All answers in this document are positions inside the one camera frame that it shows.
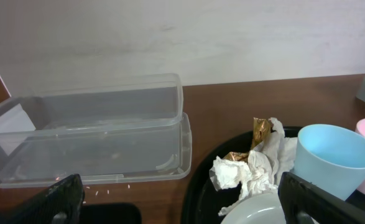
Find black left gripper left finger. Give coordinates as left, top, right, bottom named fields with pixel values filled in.
left=0, top=174, right=85, bottom=224

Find gold foil wrapper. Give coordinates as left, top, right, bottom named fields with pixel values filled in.
left=223, top=118, right=273, bottom=162

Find light blue plastic cup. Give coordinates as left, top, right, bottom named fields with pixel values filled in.
left=292, top=124, right=365, bottom=200

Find black rectangular tray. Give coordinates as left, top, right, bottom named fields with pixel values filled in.
left=79, top=203, right=142, bottom=224

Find clear plastic storage bin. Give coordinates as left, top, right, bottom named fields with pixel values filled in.
left=0, top=73, right=183, bottom=171

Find round black tray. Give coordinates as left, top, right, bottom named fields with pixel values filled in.
left=180, top=126, right=365, bottom=224

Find grey plate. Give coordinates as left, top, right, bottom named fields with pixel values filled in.
left=221, top=193, right=286, bottom=224

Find crumpled white paper napkin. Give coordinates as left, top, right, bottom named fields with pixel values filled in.
left=209, top=118, right=297, bottom=217

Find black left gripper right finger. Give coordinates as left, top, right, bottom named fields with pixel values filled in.
left=278, top=172, right=365, bottom=224

